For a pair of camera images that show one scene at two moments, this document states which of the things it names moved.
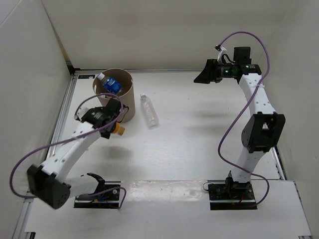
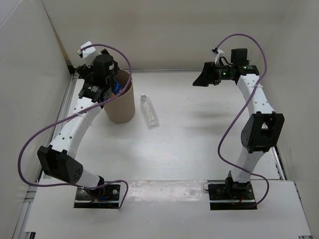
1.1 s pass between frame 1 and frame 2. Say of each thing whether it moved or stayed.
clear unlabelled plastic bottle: stayed
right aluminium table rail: stayed
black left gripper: moved
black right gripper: stayed
